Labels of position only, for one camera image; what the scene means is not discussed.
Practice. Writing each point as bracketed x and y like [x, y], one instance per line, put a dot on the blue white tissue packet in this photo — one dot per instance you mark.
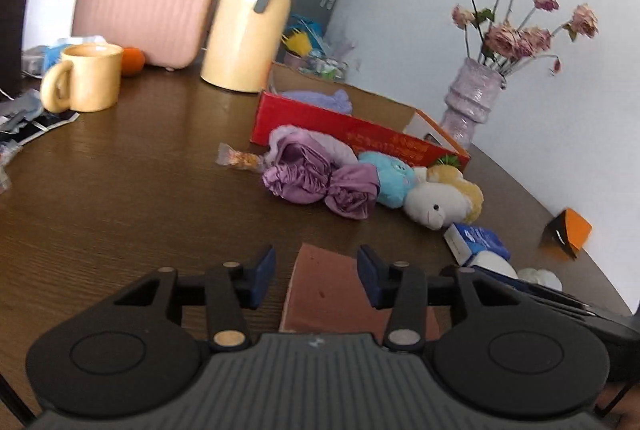
[475, 240]

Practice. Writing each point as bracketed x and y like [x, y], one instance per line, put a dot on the dried pink roses bouquet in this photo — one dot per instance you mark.
[510, 37]

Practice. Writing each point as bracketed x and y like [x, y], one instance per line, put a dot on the white fluffy ball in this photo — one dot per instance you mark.
[542, 277]

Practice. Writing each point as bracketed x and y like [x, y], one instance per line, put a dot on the black white papers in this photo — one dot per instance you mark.
[30, 125]

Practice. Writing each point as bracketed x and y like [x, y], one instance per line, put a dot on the yellow ceramic mug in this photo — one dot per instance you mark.
[95, 77]

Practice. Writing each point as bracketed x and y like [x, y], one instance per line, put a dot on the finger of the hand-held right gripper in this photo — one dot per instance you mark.
[555, 297]

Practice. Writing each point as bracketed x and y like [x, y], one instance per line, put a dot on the brown sponge block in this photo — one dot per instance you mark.
[325, 295]

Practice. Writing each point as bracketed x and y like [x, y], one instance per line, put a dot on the blue plush toy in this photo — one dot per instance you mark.
[392, 180]

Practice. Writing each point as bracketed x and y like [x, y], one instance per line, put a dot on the pink ribbed suitcase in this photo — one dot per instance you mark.
[135, 5]

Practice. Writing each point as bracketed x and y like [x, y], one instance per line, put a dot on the orange fruit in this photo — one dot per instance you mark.
[133, 61]

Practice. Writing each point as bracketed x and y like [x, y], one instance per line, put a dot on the white sheep plush toy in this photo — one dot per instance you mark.
[435, 202]

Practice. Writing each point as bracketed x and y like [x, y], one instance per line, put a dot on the yellow thermos jug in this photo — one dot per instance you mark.
[245, 40]

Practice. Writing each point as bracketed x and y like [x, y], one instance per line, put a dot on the purple satin scrunchie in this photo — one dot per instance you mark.
[297, 170]
[352, 190]

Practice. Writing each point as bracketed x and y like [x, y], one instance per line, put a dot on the red cardboard box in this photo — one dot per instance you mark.
[320, 130]

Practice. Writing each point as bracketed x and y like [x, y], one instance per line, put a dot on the white lilac fluffy cloth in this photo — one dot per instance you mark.
[330, 145]

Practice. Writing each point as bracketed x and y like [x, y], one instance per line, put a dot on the white round object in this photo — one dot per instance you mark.
[495, 267]

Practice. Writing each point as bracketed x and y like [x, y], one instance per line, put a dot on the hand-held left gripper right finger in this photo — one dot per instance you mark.
[369, 277]

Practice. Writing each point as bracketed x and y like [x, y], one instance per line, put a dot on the blue plastic packet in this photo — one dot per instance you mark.
[57, 50]

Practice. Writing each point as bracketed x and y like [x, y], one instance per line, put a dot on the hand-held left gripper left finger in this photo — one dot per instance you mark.
[264, 275]

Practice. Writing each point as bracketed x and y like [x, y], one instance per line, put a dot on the wrapped orange candy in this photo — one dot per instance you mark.
[240, 159]

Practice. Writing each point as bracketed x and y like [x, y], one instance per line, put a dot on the lilac ribbed vase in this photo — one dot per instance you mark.
[475, 95]

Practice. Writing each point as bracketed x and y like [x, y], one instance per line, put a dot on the pile of colourful toys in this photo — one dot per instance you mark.
[305, 37]

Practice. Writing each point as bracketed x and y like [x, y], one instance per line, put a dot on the orange black folded card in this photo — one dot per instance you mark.
[572, 230]

